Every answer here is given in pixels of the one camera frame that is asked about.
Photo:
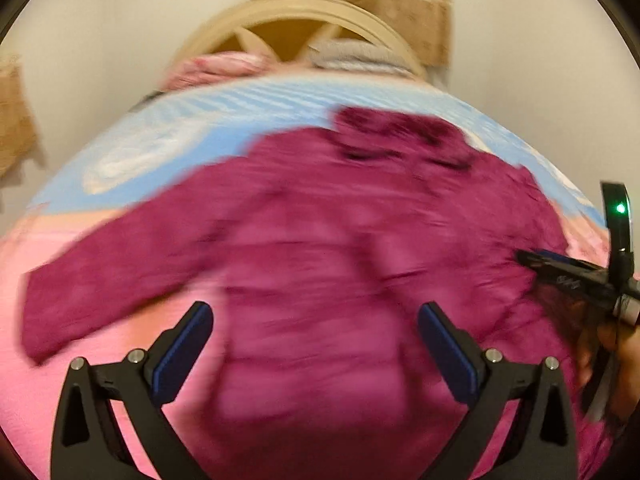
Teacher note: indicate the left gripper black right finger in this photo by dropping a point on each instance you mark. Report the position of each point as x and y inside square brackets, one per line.
[541, 442]

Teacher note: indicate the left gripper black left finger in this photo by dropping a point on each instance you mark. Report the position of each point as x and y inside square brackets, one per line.
[87, 442]

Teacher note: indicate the magenta puffer jacket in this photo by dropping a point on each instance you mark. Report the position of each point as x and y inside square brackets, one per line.
[327, 241]

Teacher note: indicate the person's right hand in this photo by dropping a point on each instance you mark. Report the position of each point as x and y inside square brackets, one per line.
[623, 342]

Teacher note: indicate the pink and blue bed blanket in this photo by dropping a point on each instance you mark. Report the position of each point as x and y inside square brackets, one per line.
[159, 142]

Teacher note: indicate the striped grey pillow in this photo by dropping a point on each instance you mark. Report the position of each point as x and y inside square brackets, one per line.
[350, 55]

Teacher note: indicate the cream wooden headboard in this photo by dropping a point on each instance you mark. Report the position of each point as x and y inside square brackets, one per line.
[284, 30]

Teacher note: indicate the folded pink floral blanket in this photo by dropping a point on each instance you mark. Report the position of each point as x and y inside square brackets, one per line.
[213, 69]

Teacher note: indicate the beige curtain on side wall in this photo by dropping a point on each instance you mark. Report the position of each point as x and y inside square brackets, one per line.
[19, 134]

